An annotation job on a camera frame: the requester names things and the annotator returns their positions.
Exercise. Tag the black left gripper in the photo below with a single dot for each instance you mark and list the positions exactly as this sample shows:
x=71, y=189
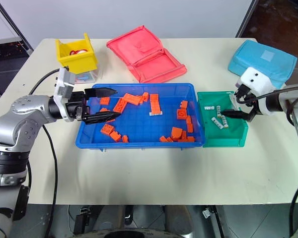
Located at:
x=75, y=106

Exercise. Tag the green plastic bin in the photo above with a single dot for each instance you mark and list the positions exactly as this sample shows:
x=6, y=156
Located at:
x=218, y=137

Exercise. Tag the orange toy brick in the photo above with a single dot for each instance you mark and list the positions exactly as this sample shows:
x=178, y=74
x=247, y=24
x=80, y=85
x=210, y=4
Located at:
x=103, y=109
x=145, y=96
x=104, y=101
x=181, y=114
x=155, y=105
x=190, y=128
x=188, y=119
x=132, y=98
x=107, y=129
x=125, y=139
x=187, y=139
x=115, y=136
x=119, y=105
x=176, y=132
x=184, y=104
x=184, y=134
x=163, y=139
x=111, y=120

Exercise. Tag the red and white items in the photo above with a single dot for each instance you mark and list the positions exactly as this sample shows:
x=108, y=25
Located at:
x=77, y=52

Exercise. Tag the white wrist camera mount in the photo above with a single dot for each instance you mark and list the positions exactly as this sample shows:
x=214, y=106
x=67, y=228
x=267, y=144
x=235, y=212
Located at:
x=253, y=79
x=63, y=84

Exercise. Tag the clear plastic box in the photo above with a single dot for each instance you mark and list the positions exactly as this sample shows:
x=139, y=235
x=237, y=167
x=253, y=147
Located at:
x=88, y=78

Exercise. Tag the red fabric pouch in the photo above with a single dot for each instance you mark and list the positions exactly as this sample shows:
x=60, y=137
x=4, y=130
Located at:
x=144, y=52

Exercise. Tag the blue plastic bin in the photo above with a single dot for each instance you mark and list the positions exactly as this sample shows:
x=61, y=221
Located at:
x=139, y=129

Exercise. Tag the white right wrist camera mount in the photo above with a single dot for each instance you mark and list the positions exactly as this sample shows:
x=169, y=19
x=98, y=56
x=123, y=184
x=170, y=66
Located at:
x=253, y=79

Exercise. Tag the black bracket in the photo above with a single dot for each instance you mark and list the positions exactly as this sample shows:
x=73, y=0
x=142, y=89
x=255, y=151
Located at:
x=82, y=220

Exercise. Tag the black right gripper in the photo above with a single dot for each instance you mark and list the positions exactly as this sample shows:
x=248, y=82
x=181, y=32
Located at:
x=254, y=110

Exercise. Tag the white battery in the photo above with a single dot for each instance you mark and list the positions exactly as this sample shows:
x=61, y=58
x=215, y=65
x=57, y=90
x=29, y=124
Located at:
x=218, y=111
x=217, y=122
x=225, y=122

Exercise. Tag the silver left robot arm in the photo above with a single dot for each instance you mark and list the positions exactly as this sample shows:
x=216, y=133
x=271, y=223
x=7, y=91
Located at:
x=20, y=119

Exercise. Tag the yellow plastic bin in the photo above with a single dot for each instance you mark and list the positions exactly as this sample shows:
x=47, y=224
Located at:
x=77, y=62

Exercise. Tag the silver metal clip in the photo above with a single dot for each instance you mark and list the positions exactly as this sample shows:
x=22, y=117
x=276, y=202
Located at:
x=206, y=213

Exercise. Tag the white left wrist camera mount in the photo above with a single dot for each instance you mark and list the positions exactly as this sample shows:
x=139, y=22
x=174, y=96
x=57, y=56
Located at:
x=63, y=84

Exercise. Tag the dark partition post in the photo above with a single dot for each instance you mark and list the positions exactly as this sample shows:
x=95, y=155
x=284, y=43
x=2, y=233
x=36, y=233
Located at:
x=13, y=22
x=247, y=18

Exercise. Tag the light blue fabric pouch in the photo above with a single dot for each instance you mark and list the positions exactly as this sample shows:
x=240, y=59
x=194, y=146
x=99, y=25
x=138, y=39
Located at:
x=260, y=57

